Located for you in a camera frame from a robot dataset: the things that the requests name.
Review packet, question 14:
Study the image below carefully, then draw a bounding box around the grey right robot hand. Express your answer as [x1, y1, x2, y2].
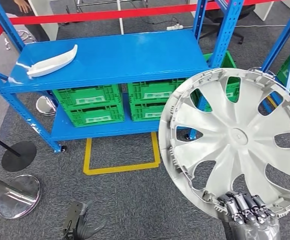
[217, 191, 282, 240]

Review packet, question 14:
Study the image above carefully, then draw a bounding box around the grey plastic wheel hubcap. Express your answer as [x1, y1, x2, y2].
[158, 67, 290, 220]

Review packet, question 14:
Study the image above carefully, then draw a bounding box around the person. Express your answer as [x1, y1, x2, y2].
[0, 0, 51, 42]

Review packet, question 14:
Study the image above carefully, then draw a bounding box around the white desk side panel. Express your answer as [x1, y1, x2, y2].
[254, 0, 276, 21]

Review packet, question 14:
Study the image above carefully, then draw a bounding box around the white office desk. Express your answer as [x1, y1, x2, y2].
[27, 0, 125, 41]

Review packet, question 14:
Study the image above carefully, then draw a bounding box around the chrome base belt stanchion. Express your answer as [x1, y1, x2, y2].
[36, 95, 58, 116]
[0, 172, 42, 220]

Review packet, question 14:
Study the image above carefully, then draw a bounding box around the white power strip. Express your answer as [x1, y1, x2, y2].
[166, 23, 184, 32]

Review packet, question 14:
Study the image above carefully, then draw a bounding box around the white curved plastic part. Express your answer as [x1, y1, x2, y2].
[27, 44, 79, 79]

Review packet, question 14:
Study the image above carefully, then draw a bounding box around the chrome base stool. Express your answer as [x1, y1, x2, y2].
[4, 29, 37, 51]

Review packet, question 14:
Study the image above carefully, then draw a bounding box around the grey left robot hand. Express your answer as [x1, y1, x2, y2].
[76, 200, 107, 240]

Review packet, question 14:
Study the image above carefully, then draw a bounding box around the black base belt stanchion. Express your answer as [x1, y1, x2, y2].
[0, 129, 37, 173]

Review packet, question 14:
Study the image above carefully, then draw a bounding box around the long red barrier belt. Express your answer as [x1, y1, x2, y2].
[8, 0, 281, 26]

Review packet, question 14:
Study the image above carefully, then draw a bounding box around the person's hand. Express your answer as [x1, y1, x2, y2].
[14, 0, 32, 14]

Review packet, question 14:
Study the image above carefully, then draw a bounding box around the black floor cable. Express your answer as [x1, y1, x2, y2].
[144, 18, 180, 27]

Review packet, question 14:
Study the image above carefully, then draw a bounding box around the steel table frame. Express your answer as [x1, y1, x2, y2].
[73, 0, 150, 9]

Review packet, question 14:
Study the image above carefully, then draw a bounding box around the black office chair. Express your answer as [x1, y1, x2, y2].
[199, 3, 257, 46]

